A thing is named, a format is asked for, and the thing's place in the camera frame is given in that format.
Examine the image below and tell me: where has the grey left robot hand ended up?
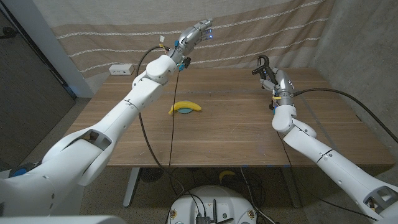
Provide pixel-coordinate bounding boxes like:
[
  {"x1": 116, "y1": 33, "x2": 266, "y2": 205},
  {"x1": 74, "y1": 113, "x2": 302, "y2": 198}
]
[{"x1": 167, "y1": 18, "x2": 214, "y2": 66}]

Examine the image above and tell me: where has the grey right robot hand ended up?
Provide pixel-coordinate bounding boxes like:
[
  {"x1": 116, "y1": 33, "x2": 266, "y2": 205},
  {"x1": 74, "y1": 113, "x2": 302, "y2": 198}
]
[{"x1": 259, "y1": 67, "x2": 296, "y2": 108}]

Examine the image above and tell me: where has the black hand grip exerciser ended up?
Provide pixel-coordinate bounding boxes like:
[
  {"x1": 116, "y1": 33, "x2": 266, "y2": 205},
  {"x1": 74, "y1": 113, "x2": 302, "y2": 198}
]
[{"x1": 251, "y1": 54, "x2": 279, "y2": 83}]

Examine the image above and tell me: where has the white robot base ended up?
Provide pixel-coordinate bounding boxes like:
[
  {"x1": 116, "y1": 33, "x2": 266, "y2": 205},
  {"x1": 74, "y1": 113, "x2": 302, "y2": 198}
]
[{"x1": 167, "y1": 185, "x2": 258, "y2": 224}]

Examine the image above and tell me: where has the yellow toy banana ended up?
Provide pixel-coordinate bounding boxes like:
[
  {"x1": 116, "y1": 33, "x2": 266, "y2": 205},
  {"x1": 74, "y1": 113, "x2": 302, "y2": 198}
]
[{"x1": 168, "y1": 100, "x2": 203, "y2": 115}]

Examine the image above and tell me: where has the yellow banana on floor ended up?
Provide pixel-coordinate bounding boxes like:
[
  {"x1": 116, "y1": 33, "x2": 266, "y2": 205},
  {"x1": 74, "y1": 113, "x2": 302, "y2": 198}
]
[{"x1": 218, "y1": 170, "x2": 236, "y2": 184}]

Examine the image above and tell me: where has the white power strip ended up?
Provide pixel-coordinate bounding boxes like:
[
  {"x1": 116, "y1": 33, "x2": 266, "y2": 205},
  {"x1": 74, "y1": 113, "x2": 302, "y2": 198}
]
[{"x1": 108, "y1": 63, "x2": 135, "y2": 76}]

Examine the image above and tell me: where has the beige striped curtain backdrop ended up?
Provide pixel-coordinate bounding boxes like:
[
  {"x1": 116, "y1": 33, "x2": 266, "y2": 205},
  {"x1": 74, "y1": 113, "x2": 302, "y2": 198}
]
[{"x1": 32, "y1": 0, "x2": 336, "y2": 94}]

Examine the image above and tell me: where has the grey table leg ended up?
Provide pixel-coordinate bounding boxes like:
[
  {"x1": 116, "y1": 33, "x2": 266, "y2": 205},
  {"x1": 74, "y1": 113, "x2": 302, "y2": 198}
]
[{"x1": 281, "y1": 166, "x2": 302, "y2": 208}]

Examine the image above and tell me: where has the black round floor fan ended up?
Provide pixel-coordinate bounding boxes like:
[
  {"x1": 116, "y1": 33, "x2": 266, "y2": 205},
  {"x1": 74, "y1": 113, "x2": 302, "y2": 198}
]
[{"x1": 139, "y1": 167, "x2": 165, "y2": 183}]

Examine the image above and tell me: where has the white table leg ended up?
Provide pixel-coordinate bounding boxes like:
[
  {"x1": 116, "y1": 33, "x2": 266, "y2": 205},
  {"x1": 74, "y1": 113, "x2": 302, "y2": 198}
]
[{"x1": 123, "y1": 167, "x2": 141, "y2": 208}]

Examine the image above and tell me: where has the blue and black shoe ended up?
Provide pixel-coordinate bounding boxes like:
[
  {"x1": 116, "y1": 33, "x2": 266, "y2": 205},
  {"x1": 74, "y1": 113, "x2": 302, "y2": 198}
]
[{"x1": 8, "y1": 161, "x2": 42, "y2": 179}]

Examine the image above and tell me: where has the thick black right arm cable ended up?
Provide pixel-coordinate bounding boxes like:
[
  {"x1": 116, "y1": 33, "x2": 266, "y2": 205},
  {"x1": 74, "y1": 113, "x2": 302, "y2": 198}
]
[{"x1": 294, "y1": 87, "x2": 398, "y2": 144}]

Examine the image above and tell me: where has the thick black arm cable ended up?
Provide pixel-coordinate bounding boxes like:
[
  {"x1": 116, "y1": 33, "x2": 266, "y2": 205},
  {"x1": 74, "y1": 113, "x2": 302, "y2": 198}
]
[
  {"x1": 294, "y1": 87, "x2": 398, "y2": 144},
  {"x1": 135, "y1": 45, "x2": 200, "y2": 215}
]

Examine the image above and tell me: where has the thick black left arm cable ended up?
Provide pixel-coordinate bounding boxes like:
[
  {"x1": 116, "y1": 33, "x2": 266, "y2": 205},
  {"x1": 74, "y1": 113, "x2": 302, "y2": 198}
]
[{"x1": 135, "y1": 45, "x2": 200, "y2": 215}]

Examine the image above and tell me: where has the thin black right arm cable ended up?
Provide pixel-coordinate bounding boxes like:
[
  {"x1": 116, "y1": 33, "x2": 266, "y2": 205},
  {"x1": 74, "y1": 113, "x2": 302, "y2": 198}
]
[{"x1": 275, "y1": 130, "x2": 377, "y2": 221}]

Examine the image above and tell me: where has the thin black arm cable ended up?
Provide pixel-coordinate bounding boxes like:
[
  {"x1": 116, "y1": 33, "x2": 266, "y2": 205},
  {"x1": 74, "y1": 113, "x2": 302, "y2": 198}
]
[
  {"x1": 167, "y1": 70, "x2": 181, "y2": 187},
  {"x1": 275, "y1": 130, "x2": 377, "y2": 221}
]

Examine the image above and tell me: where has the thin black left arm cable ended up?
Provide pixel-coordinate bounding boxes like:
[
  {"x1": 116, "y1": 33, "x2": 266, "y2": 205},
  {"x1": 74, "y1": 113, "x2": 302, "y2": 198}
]
[{"x1": 167, "y1": 70, "x2": 181, "y2": 187}]

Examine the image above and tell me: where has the grey floor cable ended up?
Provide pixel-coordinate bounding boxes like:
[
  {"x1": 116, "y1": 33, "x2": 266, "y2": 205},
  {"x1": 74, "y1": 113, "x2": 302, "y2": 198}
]
[{"x1": 239, "y1": 167, "x2": 276, "y2": 224}]

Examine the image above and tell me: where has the black door handle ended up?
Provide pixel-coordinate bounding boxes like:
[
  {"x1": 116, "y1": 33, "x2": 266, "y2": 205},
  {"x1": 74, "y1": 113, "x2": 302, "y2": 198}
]
[{"x1": 0, "y1": 27, "x2": 19, "y2": 40}]

